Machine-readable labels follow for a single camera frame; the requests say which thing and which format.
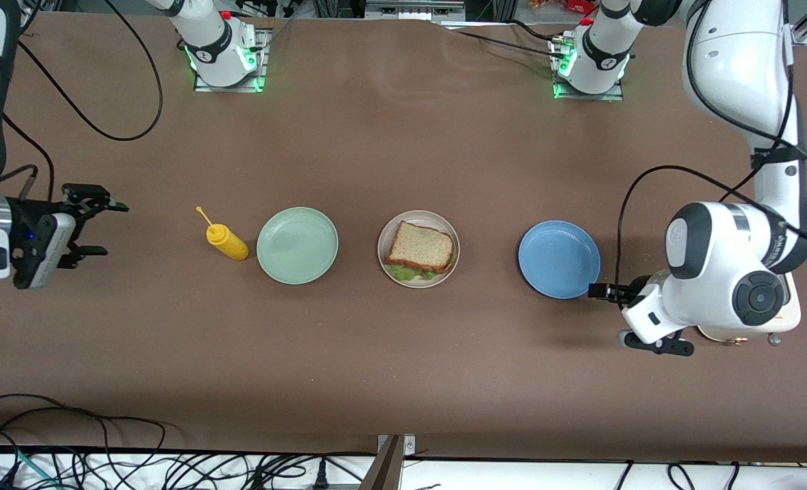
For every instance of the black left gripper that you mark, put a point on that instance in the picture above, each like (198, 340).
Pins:
(613, 292)

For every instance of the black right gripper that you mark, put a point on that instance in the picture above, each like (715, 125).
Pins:
(36, 219)

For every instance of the yellow squeeze bottle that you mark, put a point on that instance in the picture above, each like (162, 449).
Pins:
(230, 243)

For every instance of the brown bread slice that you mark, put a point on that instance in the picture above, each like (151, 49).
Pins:
(420, 246)

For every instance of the green lettuce leaf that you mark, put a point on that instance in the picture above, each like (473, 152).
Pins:
(407, 274)

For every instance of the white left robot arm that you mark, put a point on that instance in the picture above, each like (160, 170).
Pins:
(737, 61)

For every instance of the blue plate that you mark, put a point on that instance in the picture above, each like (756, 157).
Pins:
(558, 258)

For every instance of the mint green plate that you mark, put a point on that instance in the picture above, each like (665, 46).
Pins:
(297, 245)

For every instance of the beige plate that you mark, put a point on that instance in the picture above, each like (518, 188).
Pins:
(384, 238)

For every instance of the white toaster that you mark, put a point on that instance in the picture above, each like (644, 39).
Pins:
(793, 313)

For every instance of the red snack packet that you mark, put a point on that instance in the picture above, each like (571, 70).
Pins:
(567, 5)

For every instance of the black power plug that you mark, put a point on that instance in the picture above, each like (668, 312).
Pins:
(320, 475)

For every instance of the grey metal equipment box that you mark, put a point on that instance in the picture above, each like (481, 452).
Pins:
(414, 9)

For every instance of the grey metal bracket post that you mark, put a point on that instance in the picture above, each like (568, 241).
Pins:
(384, 469)

